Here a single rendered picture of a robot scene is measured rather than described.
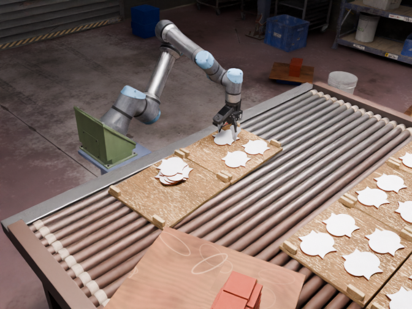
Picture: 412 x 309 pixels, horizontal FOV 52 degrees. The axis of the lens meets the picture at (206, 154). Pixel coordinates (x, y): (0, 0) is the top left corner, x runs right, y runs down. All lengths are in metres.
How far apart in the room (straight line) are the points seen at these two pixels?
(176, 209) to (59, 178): 1.97
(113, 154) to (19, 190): 1.58
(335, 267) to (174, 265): 0.58
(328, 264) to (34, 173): 2.66
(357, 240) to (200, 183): 0.68
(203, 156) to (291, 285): 0.89
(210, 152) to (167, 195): 0.38
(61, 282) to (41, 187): 2.06
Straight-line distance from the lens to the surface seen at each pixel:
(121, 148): 2.09
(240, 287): 1.12
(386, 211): 1.91
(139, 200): 1.78
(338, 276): 1.58
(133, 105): 2.10
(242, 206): 1.79
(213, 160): 2.01
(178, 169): 1.88
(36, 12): 6.55
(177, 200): 1.78
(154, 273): 1.37
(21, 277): 2.89
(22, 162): 3.87
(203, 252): 1.42
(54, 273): 1.55
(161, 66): 2.27
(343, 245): 1.69
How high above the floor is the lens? 2.08
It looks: 34 degrees down
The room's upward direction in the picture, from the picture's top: 2 degrees clockwise
